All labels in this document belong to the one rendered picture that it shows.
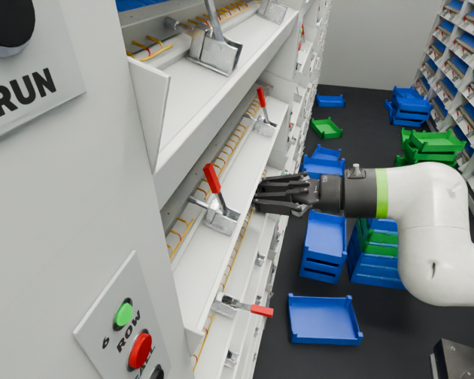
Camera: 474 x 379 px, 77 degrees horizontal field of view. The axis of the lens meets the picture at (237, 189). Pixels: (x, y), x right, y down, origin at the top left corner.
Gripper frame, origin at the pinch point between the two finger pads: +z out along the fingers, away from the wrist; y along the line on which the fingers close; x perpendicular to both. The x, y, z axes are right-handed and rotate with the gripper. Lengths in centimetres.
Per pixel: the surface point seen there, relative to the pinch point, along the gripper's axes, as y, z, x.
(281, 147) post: -22.4, -5.2, 1.1
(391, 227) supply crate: -61, -40, 64
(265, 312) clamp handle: 22.6, -9.2, 6.5
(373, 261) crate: -61, -34, 87
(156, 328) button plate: 41.3, -10.7, -21.0
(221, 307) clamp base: 23.3, -2.0, 5.7
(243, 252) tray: 9.9, -1.8, 7.2
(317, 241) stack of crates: -69, -7, 83
